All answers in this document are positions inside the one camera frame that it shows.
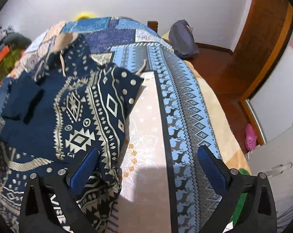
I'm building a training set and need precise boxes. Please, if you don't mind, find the wooden bed post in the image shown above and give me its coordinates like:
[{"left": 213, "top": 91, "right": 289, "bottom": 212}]
[{"left": 147, "top": 21, "right": 158, "bottom": 33}]

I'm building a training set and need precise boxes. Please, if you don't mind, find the yellow plush toy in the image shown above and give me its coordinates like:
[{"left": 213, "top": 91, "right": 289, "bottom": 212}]
[{"left": 74, "top": 12, "right": 97, "bottom": 21}]

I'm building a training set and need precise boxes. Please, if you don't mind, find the pink croc shoe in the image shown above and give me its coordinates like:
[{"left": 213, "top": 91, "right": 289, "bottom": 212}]
[{"left": 245, "top": 124, "right": 258, "bottom": 151}]

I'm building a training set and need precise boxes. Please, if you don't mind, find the wooden door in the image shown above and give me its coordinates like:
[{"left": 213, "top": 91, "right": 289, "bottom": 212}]
[{"left": 233, "top": 0, "right": 293, "bottom": 103}]

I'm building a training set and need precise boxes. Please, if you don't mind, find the grey backpack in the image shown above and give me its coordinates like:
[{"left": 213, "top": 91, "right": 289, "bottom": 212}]
[{"left": 169, "top": 19, "right": 199, "bottom": 59}]

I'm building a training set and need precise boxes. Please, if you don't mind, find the beige blanket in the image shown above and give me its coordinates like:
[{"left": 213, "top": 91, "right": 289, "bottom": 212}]
[{"left": 184, "top": 61, "right": 251, "bottom": 173}]

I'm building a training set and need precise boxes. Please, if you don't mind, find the navy patterned hoodie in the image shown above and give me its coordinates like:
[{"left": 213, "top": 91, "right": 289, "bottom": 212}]
[{"left": 0, "top": 33, "right": 143, "bottom": 232}]

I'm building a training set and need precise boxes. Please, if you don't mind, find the blue patchwork bedspread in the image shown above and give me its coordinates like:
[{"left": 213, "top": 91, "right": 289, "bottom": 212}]
[{"left": 10, "top": 17, "right": 222, "bottom": 232}]

